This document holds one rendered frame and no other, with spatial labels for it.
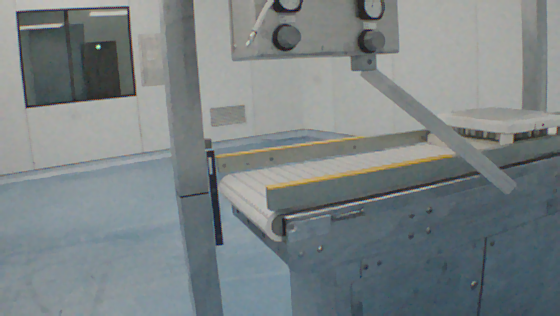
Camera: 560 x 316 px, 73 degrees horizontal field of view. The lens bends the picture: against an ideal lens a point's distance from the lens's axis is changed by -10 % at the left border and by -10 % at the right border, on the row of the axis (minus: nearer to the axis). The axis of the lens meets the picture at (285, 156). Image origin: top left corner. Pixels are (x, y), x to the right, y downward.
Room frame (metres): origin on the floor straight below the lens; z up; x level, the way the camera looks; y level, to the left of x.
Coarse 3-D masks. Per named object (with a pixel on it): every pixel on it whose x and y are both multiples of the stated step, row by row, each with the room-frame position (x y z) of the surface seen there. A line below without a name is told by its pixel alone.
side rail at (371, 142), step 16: (320, 144) 0.89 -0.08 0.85; (336, 144) 0.90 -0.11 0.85; (352, 144) 0.92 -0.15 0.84; (368, 144) 0.94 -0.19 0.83; (384, 144) 0.95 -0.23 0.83; (400, 144) 0.97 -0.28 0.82; (224, 160) 0.80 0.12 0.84; (240, 160) 0.82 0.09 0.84; (256, 160) 0.83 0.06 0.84; (272, 160) 0.84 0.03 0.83; (288, 160) 0.86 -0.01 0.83
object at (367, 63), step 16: (352, 64) 0.64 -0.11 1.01; (368, 64) 0.62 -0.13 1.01; (368, 80) 0.63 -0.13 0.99; (384, 80) 0.63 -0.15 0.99; (400, 96) 0.62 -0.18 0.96; (416, 112) 0.62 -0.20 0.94; (432, 128) 0.61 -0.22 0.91; (448, 128) 0.61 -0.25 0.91; (448, 144) 0.61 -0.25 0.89; (464, 144) 0.60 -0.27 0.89; (480, 160) 0.60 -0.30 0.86; (496, 176) 0.59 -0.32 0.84
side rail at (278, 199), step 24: (504, 144) 0.76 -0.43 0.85; (528, 144) 0.77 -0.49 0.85; (552, 144) 0.81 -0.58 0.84; (408, 168) 0.64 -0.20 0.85; (432, 168) 0.67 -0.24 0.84; (456, 168) 0.69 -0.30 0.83; (288, 192) 0.56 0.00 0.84; (312, 192) 0.58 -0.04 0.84; (336, 192) 0.59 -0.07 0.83; (360, 192) 0.61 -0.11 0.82
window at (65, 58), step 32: (32, 32) 4.74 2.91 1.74; (64, 32) 4.94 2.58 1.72; (96, 32) 5.14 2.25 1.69; (128, 32) 5.35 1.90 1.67; (32, 64) 4.72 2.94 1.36; (64, 64) 4.92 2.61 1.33; (96, 64) 5.12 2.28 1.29; (128, 64) 5.33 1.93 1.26; (32, 96) 4.70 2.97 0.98; (64, 96) 4.90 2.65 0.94; (96, 96) 5.10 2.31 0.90; (128, 96) 5.31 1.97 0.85
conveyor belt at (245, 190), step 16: (320, 160) 0.88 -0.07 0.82; (336, 160) 0.87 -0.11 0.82; (352, 160) 0.87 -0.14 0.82; (368, 160) 0.86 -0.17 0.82; (384, 160) 0.85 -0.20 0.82; (400, 160) 0.84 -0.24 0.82; (224, 176) 0.80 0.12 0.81; (240, 176) 0.78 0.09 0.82; (256, 176) 0.77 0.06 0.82; (272, 176) 0.77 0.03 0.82; (288, 176) 0.76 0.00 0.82; (304, 176) 0.75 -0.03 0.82; (320, 176) 0.75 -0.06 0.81; (448, 176) 0.70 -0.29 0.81; (224, 192) 0.76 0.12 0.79; (240, 192) 0.69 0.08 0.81; (256, 192) 0.67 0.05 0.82; (368, 192) 0.63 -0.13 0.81; (240, 208) 0.67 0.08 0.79; (256, 208) 0.61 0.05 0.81; (288, 208) 0.58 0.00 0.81; (304, 208) 0.59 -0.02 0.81; (256, 224) 0.61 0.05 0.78
